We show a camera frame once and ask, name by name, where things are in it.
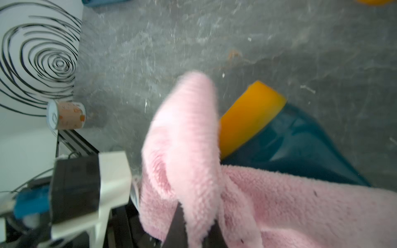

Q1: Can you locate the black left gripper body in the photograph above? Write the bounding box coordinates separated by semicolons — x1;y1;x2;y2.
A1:
62;203;161;248

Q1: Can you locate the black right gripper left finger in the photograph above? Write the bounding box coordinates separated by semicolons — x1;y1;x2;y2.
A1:
162;203;188;248

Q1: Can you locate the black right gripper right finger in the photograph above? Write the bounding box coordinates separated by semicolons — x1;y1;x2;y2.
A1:
203;221;227;248

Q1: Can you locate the pink microfiber cloth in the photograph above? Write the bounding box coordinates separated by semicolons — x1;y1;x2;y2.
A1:
139;71;397;248

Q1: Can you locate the green rubber boot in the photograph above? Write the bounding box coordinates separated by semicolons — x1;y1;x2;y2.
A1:
219;81;368;186

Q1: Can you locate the beige rubber boot left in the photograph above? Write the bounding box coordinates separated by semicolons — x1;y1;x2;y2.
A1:
357;0;394;6

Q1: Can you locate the copper tape roll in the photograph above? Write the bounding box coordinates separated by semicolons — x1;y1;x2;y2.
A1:
47;100;87;130

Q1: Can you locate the teal rectangular tray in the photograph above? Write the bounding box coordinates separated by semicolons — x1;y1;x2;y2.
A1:
81;0;128;7

